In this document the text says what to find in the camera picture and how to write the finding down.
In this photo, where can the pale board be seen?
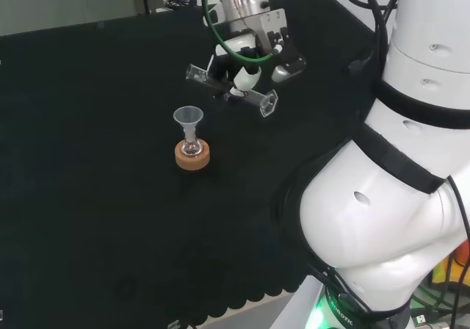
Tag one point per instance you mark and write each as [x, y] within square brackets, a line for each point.
[62, 2]

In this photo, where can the black bench cloth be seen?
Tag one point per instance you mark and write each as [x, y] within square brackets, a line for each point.
[92, 160]

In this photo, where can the clear plastic funnel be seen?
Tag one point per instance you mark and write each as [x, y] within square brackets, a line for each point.
[188, 116]

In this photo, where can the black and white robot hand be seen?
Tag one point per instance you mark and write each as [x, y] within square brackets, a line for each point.
[271, 24]

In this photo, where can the small glass round-bottom flask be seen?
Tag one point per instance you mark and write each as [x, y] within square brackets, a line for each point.
[191, 149]

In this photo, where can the yellow stop button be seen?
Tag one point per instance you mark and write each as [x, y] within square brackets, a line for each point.
[460, 266]

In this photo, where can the clear glass graduated cylinder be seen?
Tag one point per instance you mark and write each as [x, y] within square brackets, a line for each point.
[265, 103]

